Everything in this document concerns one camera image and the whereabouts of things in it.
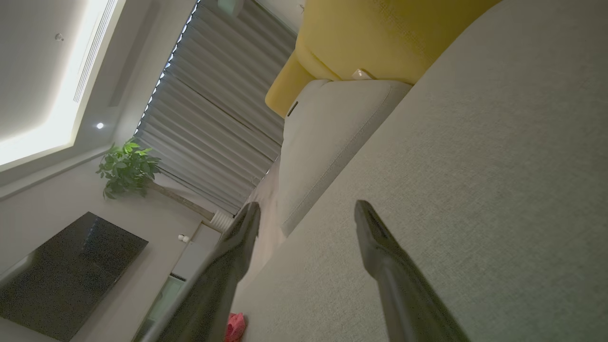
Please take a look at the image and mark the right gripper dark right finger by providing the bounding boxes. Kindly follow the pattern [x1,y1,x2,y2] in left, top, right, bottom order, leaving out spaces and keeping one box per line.
[354,200,471,342]

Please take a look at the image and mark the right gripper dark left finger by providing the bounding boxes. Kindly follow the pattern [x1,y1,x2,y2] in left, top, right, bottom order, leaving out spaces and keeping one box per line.
[142,202,261,342]

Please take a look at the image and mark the red jersey with black lettering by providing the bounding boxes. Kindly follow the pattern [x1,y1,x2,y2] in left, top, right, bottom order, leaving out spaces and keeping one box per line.
[225,313,247,342]

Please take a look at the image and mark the grey and green TV cabinet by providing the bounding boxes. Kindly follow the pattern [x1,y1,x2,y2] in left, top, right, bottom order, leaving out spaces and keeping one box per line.
[133,223,221,342]

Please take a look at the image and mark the large grey sofa seat cushion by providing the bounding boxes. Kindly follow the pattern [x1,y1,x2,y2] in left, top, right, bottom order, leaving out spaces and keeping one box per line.
[230,0,608,342]

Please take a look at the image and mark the black flat television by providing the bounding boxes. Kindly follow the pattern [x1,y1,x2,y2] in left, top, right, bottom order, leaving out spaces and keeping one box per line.
[0,212,149,342]

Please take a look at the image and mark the green potted tree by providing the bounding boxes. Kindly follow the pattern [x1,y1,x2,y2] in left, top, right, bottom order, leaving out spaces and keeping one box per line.
[96,139,215,222]

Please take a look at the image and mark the grey pleated curtain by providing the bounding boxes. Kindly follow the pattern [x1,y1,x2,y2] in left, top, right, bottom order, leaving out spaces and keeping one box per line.
[134,0,297,215]

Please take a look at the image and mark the small grey sofa seat cushion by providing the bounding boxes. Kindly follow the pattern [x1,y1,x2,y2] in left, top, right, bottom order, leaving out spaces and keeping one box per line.
[278,79,413,237]

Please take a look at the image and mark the yellow sofa backrest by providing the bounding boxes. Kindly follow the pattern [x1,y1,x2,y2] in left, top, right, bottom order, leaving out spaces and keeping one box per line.
[265,0,502,118]

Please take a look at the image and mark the white ceiling air vent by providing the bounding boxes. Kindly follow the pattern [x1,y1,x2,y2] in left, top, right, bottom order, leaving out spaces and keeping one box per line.
[73,0,118,103]

